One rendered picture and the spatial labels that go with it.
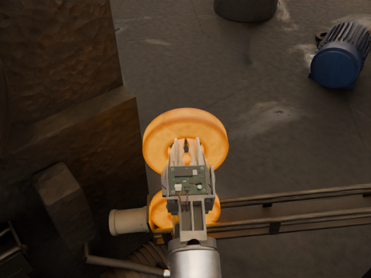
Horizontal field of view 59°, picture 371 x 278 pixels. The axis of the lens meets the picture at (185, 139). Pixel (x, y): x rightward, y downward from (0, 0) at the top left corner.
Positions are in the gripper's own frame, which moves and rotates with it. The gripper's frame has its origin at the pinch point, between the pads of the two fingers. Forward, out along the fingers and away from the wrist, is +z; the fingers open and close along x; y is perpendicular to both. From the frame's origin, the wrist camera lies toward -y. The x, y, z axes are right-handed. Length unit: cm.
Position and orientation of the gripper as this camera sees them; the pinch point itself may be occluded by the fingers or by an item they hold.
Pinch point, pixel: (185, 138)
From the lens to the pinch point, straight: 59.8
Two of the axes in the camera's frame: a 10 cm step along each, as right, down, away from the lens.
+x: -10.0, 0.4, -0.4
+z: -0.5, -8.7, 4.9
